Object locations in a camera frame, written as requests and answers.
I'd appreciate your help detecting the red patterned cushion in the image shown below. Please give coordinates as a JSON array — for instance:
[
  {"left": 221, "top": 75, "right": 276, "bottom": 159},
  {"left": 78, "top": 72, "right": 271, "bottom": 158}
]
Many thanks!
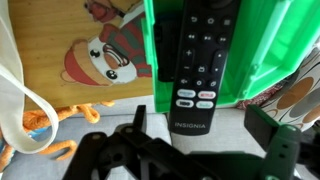
[{"left": 235, "top": 83, "right": 285, "bottom": 110}]

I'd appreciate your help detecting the orange rope toy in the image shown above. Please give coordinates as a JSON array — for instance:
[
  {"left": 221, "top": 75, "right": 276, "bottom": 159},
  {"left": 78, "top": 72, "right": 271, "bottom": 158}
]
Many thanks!
[{"left": 0, "top": 100, "right": 116, "bottom": 173}]

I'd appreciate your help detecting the snowman with scarf sticker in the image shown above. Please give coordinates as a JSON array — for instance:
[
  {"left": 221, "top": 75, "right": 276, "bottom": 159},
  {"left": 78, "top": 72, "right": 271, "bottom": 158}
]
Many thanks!
[{"left": 60, "top": 13, "right": 153, "bottom": 88}]

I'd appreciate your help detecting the oval patterned pillow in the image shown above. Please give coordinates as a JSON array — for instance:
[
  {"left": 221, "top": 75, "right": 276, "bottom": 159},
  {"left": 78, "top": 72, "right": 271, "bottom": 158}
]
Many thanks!
[{"left": 259, "top": 42, "right": 320, "bottom": 133}]

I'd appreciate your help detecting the partly seen cartoon sticker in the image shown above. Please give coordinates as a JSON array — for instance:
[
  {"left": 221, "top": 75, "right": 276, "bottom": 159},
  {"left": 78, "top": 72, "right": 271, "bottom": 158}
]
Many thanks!
[{"left": 83, "top": 0, "right": 145, "bottom": 24}]

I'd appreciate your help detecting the light gray sectional sofa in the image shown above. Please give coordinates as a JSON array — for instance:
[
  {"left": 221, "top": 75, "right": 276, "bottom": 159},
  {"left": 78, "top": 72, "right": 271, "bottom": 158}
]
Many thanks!
[{"left": 0, "top": 95, "right": 320, "bottom": 180}]

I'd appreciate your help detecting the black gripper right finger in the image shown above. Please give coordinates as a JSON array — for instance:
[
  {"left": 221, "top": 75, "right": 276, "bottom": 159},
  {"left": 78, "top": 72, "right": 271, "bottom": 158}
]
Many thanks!
[{"left": 244, "top": 104, "right": 303, "bottom": 180}]

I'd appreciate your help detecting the black rectangular device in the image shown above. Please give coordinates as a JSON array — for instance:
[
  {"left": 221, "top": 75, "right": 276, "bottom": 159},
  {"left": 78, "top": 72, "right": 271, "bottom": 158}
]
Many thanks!
[{"left": 154, "top": 13, "right": 178, "bottom": 83}]

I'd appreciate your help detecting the green plastic storage box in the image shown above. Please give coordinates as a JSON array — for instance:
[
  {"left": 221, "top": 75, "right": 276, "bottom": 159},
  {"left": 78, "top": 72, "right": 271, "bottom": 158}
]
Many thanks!
[{"left": 141, "top": 0, "right": 320, "bottom": 114}]

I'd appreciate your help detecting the light wooden coffee table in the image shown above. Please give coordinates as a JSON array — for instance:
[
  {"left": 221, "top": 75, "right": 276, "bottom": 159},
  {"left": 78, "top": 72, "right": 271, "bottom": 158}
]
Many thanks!
[{"left": 7, "top": 0, "right": 155, "bottom": 112}]

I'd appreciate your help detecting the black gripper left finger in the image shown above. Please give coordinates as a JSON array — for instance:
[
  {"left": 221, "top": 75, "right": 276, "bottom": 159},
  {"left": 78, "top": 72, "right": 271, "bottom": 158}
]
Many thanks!
[{"left": 62, "top": 104, "right": 173, "bottom": 180}]

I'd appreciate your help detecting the black Insignia remote controller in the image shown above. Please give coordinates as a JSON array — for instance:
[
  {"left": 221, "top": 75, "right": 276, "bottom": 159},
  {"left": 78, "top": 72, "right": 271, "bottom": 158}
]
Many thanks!
[{"left": 168, "top": 0, "right": 242, "bottom": 137}]

